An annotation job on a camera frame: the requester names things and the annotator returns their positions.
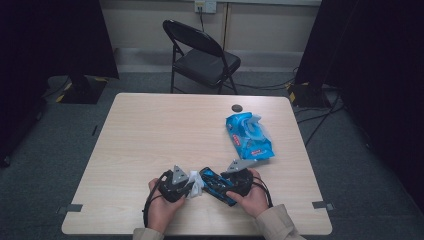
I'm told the person's left hand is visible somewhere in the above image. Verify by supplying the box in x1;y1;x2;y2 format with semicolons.
146;178;187;232

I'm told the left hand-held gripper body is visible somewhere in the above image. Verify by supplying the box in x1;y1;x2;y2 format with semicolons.
158;164;195;204

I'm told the black floor cable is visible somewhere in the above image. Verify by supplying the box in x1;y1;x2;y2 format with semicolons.
229;79;297;92
294;104;345;125
304;91;343;148

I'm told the person's right hand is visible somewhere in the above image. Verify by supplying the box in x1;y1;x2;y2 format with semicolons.
226;168;272;219

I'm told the black plug with cable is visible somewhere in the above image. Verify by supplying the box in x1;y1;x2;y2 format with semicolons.
198;6;206;33

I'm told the left hand-held gripper cable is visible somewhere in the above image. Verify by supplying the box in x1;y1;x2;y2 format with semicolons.
142;170;173;228

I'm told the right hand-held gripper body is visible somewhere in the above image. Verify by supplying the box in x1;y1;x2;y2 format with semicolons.
220;159;259;198

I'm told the white wet wipe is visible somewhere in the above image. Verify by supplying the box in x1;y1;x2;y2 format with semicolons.
188;170;205;200

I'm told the blue toy car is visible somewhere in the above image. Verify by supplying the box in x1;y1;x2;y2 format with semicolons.
198;167;238;208

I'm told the dark curtain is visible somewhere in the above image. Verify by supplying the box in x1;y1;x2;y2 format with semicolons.
294;0;424;214
0;0;120;168

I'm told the black folding chair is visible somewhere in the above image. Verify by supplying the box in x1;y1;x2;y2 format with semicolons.
162;19;242;95

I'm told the beige wall conduit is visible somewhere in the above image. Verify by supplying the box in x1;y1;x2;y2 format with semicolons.
222;2;232;52

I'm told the right hand-held gripper cable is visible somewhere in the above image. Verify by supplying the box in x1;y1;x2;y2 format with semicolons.
251;176;274;208

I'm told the hand-held gripper cable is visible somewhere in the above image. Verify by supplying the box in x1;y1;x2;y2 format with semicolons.
142;170;173;228
251;176;274;208

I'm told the grey tape strip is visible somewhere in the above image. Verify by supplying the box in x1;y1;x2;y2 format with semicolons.
56;203;84;215
312;200;335;212

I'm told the black stand base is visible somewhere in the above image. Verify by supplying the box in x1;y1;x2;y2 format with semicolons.
287;81;331;108
59;74;108;105

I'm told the blue wet wipes pack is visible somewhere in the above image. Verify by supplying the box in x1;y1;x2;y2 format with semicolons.
225;111;276;161

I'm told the white wall socket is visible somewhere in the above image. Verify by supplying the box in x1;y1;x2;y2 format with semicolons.
194;0;218;14

